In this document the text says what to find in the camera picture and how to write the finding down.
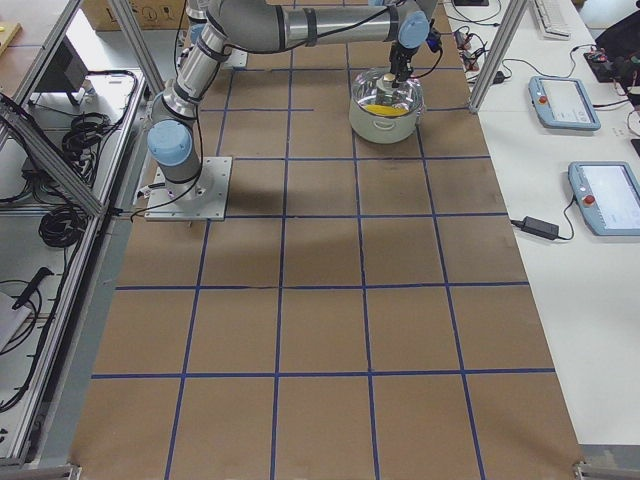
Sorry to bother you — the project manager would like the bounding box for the glass pot lid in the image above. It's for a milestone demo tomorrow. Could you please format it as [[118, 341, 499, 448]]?
[[351, 68, 424, 116]]

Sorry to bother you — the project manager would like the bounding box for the black monitor on cart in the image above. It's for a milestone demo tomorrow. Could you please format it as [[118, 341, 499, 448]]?
[[35, 36, 89, 106]]

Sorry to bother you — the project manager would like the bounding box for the blue teach pendant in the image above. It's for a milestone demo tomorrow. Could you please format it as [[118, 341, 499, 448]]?
[[568, 161, 639, 237], [528, 76, 601, 131]]

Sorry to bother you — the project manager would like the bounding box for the cardboard box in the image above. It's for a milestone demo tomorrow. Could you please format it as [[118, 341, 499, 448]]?
[[81, 0, 188, 31]]

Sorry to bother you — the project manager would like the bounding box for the lower blue teach pendant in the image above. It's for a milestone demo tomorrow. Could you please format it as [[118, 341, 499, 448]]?
[[568, 161, 639, 237]]

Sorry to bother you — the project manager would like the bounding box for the black electronics box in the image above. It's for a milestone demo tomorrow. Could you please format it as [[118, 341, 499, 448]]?
[[583, 12, 639, 107]]

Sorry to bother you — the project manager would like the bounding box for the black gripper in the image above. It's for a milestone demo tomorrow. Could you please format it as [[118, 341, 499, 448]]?
[[389, 42, 414, 83]]

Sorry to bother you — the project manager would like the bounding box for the right aluminium frame post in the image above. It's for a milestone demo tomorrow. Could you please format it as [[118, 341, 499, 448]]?
[[468, 0, 529, 114]]

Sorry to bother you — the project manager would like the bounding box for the yellow corn cob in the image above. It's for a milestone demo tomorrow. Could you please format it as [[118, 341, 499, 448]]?
[[364, 104, 409, 118]]

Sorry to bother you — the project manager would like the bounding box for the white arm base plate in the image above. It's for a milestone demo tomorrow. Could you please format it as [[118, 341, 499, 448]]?
[[143, 157, 232, 221]]

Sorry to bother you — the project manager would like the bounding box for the left aluminium frame post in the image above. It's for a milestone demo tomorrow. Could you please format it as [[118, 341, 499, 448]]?
[[108, 0, 164, 95]]

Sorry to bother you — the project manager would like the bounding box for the white keyboard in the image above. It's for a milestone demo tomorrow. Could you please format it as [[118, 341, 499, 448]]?
[[530, 0, 571, 41]]

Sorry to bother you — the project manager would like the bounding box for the coiled black cable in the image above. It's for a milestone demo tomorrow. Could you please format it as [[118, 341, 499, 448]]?
[[38, 204, 86, 249]]

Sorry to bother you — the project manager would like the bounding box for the pale green cooking pot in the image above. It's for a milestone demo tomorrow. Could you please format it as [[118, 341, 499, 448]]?
[[349, 99, 422, 144]]

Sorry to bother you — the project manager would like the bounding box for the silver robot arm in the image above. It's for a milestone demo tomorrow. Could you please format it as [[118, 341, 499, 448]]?
[[147, 0, 436, 202]]

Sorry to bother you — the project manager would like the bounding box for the black power adapter right table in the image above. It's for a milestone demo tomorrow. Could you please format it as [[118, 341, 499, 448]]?
[[519, 216, 559, 240]]

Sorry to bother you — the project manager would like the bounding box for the aluminium frame post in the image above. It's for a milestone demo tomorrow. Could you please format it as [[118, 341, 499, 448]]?
[[108, 0, 164, 95], [468, 0, 529, 114]]

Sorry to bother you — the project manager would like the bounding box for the upper blue teach pendant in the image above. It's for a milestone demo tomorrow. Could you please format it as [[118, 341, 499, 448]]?
[[528, 76, 601, 131]]

